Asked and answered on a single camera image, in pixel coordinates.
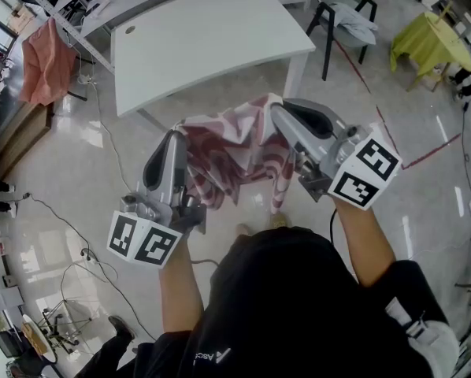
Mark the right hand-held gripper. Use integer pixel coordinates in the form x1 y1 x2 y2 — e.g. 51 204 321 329
269 97 402 211

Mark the red white checkered cloth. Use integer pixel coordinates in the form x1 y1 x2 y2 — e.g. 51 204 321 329
176 92 299 214

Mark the black floor cable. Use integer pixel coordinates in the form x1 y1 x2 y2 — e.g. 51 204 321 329
20 192 158 342

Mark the salmon pink hanging cloth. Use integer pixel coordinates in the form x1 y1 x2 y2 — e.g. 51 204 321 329
18 17 89 108

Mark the person's left forearm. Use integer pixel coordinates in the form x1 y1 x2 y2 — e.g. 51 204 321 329
158 230 205 336

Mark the white table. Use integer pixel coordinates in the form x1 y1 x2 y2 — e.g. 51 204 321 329
109 0 317 124

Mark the person's right forearm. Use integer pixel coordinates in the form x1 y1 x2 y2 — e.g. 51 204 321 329
333 198 397 287

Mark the wooden platform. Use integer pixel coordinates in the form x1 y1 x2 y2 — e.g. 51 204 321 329
0 100 55 180

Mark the black frame chair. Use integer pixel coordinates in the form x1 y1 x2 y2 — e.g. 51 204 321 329
306 0 379 82

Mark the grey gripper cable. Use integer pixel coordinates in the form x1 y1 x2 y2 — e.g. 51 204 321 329
190 257 221 269

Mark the yellow-green table cover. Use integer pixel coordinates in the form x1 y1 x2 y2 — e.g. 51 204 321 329
389 10 471 78

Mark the person's black shirt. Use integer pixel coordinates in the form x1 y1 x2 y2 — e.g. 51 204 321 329
132 226 453 378

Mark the red floor tape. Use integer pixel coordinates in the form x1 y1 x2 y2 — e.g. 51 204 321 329
333 39 463 171

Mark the grey shoulder bag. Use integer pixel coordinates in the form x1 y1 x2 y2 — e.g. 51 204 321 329
384 297 461 378

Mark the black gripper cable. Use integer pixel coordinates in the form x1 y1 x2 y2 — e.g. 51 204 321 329
328 208 339 247

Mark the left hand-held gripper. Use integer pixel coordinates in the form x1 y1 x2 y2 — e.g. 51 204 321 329
106 130 208 269

